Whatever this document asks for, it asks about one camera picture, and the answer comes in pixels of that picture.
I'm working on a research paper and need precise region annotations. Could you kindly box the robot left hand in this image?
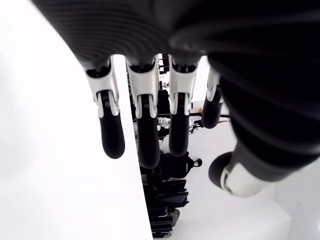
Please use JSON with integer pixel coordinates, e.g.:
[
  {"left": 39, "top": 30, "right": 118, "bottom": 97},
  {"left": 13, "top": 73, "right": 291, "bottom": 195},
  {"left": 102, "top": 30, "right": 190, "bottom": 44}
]
[{"left": 29, "top": 0, "right": 320, "bottom": 198}]

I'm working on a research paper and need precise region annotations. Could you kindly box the black backpack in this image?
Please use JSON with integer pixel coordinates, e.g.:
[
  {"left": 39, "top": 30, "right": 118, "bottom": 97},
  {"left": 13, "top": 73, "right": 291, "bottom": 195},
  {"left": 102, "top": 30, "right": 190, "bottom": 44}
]
[{"left": 159, "top": 151, "right": 203, "bottom": 180}]

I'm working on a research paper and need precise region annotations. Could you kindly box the black equipment bag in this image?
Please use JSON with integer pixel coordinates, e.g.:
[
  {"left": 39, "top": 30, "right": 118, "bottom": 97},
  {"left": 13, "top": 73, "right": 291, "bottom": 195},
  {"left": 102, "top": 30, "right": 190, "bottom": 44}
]
[{"left": 142, "top": 177, "right": 190, "bottom": 209}]

